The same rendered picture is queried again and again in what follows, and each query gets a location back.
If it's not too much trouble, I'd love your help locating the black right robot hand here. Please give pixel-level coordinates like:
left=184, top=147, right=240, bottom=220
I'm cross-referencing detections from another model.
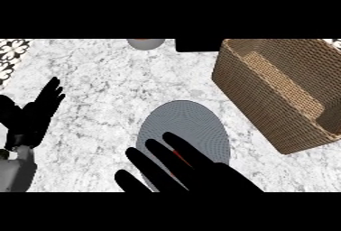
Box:
left=113, top=131, right=265, bottom=193

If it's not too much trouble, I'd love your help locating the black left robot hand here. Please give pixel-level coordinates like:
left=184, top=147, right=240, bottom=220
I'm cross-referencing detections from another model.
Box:
left=0, top=76, right=66, bottom=152

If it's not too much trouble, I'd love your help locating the red tomato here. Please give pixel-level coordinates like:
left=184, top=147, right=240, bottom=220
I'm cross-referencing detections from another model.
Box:
left=169, top=148, right=194, bottom=179

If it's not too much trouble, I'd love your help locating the grey oval placemat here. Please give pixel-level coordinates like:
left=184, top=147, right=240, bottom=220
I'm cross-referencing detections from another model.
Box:
left=134, top=99, right=231, bottom=192

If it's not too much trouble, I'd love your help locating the brown wicker basket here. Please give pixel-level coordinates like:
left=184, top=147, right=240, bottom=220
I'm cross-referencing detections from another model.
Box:
left=211, top=39, right=341, bottom=155

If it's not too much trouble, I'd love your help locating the black white patterned tile panel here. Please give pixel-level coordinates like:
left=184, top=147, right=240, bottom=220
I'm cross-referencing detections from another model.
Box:
left=0, top=39, right=33, bottom=88

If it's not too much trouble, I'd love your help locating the grey round bowl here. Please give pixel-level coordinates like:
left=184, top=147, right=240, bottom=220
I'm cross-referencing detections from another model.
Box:
left=126, top=39, right=166, bottom=51

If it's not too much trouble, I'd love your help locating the black box appliance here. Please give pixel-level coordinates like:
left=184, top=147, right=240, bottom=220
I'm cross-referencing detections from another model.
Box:
left=174, top=39, right=224, bottom=53

